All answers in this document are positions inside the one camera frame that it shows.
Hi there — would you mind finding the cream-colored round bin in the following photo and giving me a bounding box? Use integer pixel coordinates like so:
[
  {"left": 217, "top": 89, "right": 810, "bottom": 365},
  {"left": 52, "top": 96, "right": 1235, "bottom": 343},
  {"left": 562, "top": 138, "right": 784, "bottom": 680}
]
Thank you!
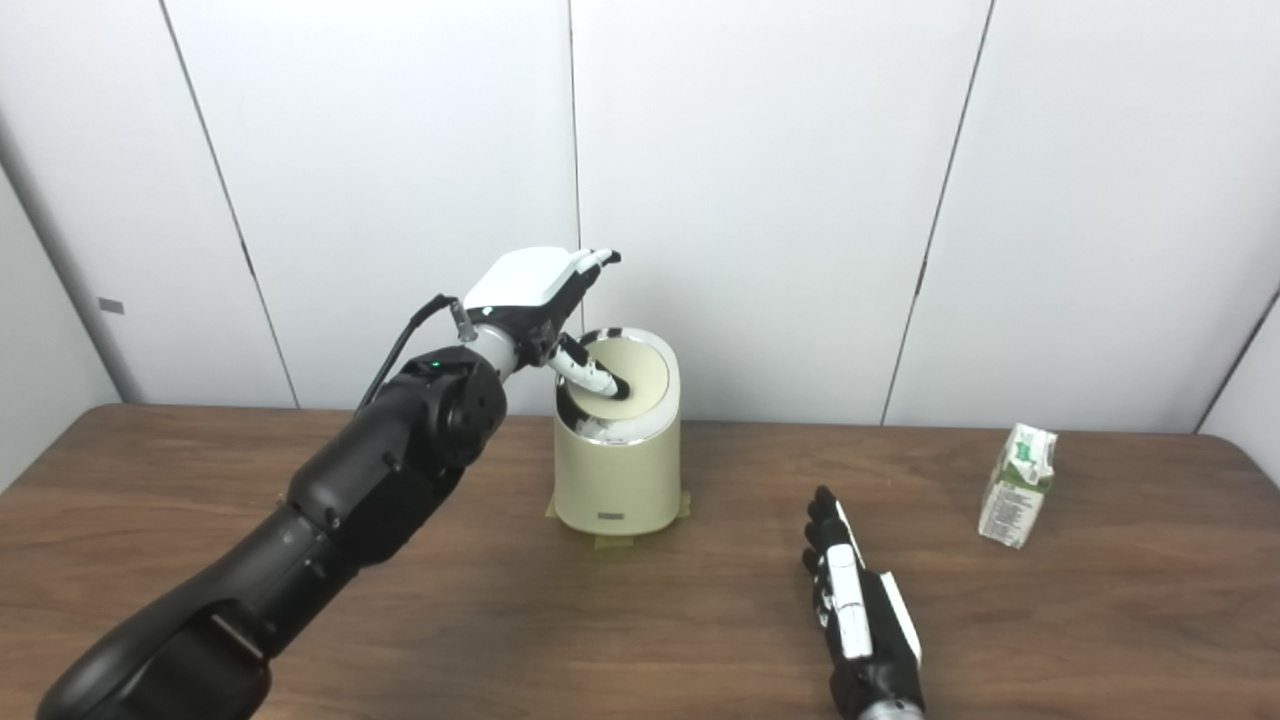
[{"left": 553, "top": 328, "right": 683, "bottom": 536}]

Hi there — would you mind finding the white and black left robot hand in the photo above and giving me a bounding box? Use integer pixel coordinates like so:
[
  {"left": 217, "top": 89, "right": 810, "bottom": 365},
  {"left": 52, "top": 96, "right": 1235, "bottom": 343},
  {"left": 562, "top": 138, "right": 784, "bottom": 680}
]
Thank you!
[{"left": 463, "top": 247, "right": 633, "bottom": 403}]

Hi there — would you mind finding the green and white milk carton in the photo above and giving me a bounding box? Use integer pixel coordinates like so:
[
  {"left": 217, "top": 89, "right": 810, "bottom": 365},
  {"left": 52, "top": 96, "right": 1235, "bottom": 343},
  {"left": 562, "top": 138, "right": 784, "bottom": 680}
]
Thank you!
[{"left": 978, "top": 422, "right": 1058, "bottom": 549}]

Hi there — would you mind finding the cream round bin lid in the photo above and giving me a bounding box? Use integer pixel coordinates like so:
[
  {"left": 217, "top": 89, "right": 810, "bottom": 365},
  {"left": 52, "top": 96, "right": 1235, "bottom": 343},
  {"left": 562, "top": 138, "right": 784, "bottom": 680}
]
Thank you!
[{"left": 572, "top": 337, "right": 670, "bottom": 419}]

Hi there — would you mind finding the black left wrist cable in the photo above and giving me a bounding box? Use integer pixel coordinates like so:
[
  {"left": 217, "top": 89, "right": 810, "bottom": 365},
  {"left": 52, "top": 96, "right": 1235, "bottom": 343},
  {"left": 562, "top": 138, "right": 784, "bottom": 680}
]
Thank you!
[{"left": 355, "top": 294, "right": 473, "bottom": 411}]

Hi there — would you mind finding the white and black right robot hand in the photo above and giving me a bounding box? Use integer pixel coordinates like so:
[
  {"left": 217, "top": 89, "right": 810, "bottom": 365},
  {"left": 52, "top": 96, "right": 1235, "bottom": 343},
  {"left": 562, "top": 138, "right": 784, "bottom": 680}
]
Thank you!
[{"left": 802, "top": 486, "right": 926, "bottom": 720}]

